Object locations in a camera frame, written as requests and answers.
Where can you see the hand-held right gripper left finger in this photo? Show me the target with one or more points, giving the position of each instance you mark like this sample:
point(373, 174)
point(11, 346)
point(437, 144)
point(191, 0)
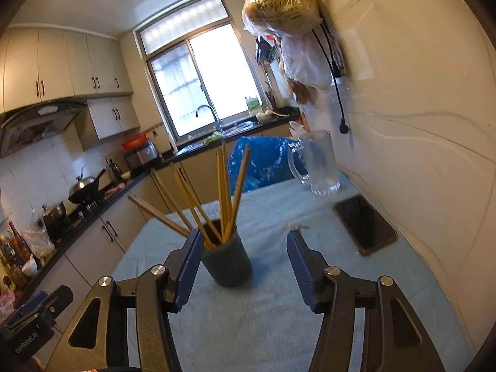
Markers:
point(190, 263)

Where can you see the black smartphone in case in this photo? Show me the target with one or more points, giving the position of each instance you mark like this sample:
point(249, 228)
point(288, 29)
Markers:
point(364, 223)

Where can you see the beige wall cabinets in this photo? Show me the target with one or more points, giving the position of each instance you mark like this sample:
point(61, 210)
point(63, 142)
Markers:
point(54, 66)

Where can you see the metal kettle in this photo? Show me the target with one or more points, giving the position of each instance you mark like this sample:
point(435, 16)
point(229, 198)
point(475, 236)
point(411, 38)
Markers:
point(115, 170)

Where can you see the dark grey chopstick holder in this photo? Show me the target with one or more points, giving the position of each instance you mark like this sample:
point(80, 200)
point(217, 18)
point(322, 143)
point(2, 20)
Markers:
point(228, 267)

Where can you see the blue plastic bag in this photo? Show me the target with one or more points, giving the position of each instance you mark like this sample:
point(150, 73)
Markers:
point(267, 162)

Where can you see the hanging white plastic bag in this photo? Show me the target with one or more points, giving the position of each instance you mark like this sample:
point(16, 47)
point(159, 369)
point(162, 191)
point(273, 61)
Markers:
point(306, 62)

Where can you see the green cloth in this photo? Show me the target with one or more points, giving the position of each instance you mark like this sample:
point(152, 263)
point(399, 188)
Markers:
point(213, 138)

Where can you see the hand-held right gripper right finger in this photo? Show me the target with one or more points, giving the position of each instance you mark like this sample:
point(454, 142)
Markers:
point(300, 267)

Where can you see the black kitchen countertop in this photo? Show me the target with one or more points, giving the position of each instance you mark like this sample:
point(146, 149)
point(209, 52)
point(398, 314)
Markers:
point(97, 209)

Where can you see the row of condiment bottles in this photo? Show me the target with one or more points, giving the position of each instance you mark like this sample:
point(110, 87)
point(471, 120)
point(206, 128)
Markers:
point(15, 248)

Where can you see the hanging brown dried food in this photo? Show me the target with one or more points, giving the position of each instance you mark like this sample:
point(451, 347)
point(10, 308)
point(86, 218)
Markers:
point(302, 91)

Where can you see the range hood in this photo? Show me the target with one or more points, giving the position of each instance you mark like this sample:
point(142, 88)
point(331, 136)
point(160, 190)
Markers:
point(35, 124)

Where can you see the black wok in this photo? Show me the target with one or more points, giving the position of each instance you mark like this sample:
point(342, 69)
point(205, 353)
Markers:
point(83, 192)

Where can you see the clear glass pitcher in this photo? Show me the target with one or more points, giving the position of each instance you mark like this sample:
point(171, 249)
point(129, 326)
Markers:
point(321, 162)

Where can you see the white bowl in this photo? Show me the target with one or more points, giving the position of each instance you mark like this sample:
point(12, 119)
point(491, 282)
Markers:
point(31, 269)

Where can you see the metal cooking pot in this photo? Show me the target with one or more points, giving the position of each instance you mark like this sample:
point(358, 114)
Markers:
point(54, 217)

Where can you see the steel kitchen sink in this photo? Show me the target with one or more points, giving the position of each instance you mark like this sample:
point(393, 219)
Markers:
point(236, 126)

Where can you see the clear plastic bag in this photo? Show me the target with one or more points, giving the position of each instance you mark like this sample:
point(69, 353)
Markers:
point(38, 244)

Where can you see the hanging bag of bread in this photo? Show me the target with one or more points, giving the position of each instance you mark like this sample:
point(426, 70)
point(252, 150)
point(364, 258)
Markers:
point(283, 4)

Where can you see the metal faucet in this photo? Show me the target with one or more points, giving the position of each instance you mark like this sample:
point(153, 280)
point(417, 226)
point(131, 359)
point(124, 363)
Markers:
point(219, 124)

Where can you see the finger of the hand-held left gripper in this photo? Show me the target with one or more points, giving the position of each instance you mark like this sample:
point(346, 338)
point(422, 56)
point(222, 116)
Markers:
point(31, 306)
point(60, 300)

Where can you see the grey-blue tablecloth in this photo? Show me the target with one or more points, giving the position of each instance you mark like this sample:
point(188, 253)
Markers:
point(263, 317)

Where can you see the kitchen window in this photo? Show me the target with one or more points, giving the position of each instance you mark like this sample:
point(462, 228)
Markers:
point(217, 77)

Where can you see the silver rice cooker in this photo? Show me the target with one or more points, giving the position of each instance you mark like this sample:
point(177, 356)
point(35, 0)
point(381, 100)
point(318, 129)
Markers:
point(141, 155)

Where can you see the sunflower seed shells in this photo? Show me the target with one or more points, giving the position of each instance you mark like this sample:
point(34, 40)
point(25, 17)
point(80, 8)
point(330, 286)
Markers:
point(288, 224)

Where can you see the red bowl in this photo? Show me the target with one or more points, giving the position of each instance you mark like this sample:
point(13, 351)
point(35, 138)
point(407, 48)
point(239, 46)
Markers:
point(135, 141)

